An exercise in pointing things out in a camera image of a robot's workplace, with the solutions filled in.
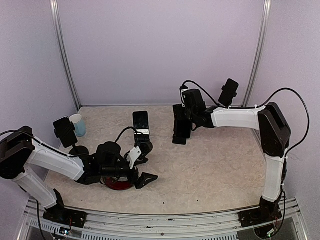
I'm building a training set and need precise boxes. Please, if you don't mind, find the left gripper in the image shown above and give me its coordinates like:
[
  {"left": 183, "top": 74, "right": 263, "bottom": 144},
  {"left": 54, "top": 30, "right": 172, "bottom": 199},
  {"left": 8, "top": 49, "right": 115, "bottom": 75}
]
[{"left": 101, "top": 160, "right": 158, "bottom": 189}]

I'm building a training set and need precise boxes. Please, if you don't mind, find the black folding phone stand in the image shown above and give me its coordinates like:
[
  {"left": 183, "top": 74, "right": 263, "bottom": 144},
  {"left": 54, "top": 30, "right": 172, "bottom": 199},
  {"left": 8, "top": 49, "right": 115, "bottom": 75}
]
[{"left": 172, "top": 135, "right": 187, "bottom": 145}]

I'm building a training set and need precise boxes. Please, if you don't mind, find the round-base plate phone stand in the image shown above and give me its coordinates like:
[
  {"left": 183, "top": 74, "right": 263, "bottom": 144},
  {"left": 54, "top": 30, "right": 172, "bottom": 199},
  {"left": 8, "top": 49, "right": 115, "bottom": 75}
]
[{"left": 134, "top": 129, "right": 151, "bottom": 145}]

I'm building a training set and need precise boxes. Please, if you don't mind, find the black pole phone stand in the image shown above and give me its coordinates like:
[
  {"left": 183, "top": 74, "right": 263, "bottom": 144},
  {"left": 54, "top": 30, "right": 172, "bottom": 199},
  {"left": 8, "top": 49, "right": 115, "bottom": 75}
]
[
  {"left": 53, "top": 116, "right": 89, "bottom": 155},
  {"left": 218, "top": 85, "right": 238, "bottom": 107}
]

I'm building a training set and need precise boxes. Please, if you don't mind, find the blue-edged black smartphone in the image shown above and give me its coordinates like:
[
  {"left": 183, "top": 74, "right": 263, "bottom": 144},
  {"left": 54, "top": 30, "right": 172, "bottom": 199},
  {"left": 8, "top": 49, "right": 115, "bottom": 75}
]
[{"left": 173, "top": 119, "right": 192, "bottom": 139}]

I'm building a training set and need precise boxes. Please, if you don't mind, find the silver-edged black smartphone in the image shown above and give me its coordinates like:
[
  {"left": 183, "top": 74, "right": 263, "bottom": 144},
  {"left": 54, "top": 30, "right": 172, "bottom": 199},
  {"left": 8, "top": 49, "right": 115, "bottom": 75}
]
[{"left": 53, "top": 116, "right": 78, "bottom": 148}]

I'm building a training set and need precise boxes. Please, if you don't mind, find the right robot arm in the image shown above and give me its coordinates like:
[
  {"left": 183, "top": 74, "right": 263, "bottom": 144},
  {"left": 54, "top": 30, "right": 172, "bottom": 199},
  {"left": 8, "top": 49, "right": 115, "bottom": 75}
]
[{"left": 172, "top": 87, "right": 291, "bottom": 222}]

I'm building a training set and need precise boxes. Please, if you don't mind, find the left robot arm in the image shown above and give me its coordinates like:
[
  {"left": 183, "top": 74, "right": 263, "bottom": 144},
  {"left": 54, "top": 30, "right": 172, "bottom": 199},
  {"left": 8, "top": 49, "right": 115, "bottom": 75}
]
[{"left": 0, "top": 126, "right": 158, "bottom": 223}]

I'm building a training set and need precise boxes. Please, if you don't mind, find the red floral plate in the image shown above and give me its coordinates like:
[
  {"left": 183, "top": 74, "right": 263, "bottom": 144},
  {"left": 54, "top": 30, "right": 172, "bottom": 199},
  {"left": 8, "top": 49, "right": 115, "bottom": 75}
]
[{"left": 101, "top": 177, "right": 134, "bottom": 191}]

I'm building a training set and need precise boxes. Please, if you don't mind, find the light blue mug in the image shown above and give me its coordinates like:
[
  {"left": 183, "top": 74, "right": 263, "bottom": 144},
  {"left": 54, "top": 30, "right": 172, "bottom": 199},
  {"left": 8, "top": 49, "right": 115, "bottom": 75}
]
[{"left": 69, "top": 113, "right": 86, "bottom": 137}]

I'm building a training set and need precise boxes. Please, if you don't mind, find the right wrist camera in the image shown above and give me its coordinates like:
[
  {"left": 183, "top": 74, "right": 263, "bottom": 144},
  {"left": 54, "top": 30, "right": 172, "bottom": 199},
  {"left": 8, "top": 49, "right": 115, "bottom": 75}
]
[{"left": 179, "top": 86, "right": 190, "bottom": 106}]

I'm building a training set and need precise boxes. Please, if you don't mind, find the left camera cable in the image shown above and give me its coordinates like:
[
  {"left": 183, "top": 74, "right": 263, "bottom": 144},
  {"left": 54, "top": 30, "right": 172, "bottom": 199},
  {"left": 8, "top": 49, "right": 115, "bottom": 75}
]
[{"left": 114, "top": 126, "right": 141, "bottom": 146}]

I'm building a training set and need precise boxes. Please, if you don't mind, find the camera cable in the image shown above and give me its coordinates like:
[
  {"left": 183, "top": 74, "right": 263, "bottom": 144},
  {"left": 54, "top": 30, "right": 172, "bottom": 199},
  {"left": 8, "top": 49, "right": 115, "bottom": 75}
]
[
  {"left": 114, "top": 126, "right": 141, "bottom": 146},
  {"left": 254, "top": 86, "right": 311, "bottom": 153}
]

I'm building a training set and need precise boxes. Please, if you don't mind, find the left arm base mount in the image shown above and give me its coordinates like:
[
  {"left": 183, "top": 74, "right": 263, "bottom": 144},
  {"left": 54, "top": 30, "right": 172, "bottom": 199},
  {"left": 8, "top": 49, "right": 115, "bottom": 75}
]
[{"left": 43, "top": 189, "right": 87, "bottom": 229}]

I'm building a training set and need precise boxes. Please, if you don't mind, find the right camera cable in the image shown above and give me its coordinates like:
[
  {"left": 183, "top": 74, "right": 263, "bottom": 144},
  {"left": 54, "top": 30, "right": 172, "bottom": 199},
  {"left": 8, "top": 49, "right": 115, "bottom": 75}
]
[{"left": 254, "top": 86, "right": 311, "bottom": 153}]

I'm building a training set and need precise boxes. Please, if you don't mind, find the right aluminium frame post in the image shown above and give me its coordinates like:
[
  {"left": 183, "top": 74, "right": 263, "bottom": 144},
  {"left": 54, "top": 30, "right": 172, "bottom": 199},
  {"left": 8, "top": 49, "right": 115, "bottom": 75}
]
[{"left": 241, "top": 0, "right": 272, "bottom": 107}]

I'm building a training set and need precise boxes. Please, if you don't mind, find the aluminium frame post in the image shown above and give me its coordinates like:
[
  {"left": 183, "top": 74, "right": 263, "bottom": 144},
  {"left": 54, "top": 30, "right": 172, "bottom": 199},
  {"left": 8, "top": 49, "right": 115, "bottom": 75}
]
[
  {"left": 50, "top": 0, "right": 82, "bottom": 111},
  {"left": 241, "top": 0, "right": 272, "bottom": 107}
]

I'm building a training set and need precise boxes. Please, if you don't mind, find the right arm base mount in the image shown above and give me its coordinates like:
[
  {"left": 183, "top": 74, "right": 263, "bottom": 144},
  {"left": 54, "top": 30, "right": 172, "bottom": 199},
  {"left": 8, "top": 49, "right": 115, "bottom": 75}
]
[{"left": 238, "top": 196, "right": 283, "bottom": 228}]

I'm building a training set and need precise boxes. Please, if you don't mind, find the left aluminium frame post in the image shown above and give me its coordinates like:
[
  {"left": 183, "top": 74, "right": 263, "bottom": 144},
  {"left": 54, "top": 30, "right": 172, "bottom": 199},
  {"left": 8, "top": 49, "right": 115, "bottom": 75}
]
[{"left": 50, "top": 0, "right": 82, "bottom": 111}]

